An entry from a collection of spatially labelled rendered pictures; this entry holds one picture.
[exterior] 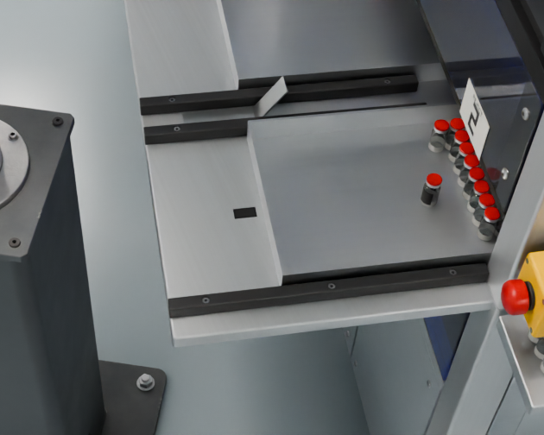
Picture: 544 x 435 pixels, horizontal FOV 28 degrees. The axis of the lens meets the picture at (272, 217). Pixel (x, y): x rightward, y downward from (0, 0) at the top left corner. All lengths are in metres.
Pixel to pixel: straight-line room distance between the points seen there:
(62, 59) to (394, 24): 1.39
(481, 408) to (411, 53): 0.53
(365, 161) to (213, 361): 0.93
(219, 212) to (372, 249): 0.20
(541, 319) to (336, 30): 0.63
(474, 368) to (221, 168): 0.43
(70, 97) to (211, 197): 1.41
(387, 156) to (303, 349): 0.91
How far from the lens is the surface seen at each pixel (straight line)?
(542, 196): 1.20
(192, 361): 2.31
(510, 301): 1.23
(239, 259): 1.37
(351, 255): 1.38
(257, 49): 1.62
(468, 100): 1.39
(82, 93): 2.81
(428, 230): 1.42
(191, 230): 1.39
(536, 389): 1.32
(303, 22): 1.67
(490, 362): 1.48
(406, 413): 1.86
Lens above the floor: 1.98
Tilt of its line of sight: 51 degrees down
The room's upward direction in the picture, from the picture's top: 5 degrees clockwise
